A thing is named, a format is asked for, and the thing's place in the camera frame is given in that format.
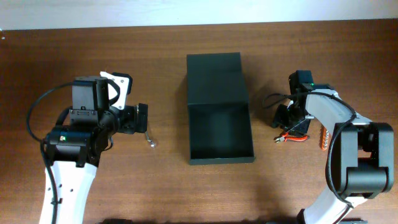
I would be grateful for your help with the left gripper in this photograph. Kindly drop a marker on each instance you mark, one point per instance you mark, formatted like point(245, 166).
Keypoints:
point(142, 117)

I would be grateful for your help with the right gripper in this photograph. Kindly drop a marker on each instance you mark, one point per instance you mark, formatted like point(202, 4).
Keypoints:
point(296, 125)

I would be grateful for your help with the small red cutting pliers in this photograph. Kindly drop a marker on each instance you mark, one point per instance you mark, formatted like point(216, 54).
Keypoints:
point(284, 137)

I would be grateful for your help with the orange bit holder strip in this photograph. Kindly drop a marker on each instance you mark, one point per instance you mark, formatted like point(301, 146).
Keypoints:
point(324, 138)

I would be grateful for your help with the silver double-ended wrench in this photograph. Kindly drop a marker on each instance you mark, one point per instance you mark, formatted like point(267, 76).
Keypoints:
point(148, 138)

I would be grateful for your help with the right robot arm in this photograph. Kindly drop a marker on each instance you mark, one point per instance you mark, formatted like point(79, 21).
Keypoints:
point(360, 152)

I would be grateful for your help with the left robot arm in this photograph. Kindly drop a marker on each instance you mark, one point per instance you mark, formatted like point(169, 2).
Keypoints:
point(72, 149)

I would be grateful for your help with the dark green open box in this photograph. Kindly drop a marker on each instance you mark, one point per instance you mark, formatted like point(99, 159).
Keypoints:
point(218, 110)

